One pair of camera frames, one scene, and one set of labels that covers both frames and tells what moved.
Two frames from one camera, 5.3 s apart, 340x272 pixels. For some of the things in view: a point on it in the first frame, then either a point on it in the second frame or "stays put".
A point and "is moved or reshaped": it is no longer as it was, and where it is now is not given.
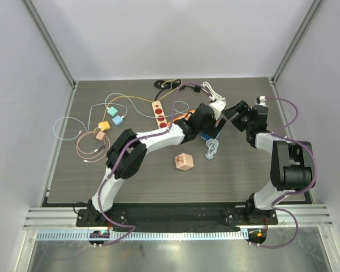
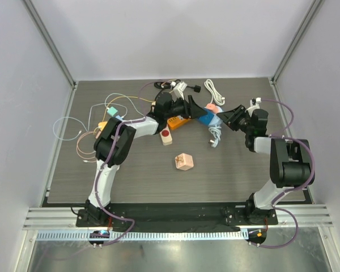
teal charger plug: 112,111 stays put
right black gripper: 242,118 stays put
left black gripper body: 209,127 to 181,108
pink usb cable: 105,153 stays put
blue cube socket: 205,135 is moved or reshaped
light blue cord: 212,144 is moved or reshaped
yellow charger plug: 104,126 stays put
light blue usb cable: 126,106 stays put
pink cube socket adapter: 184,161 stays put
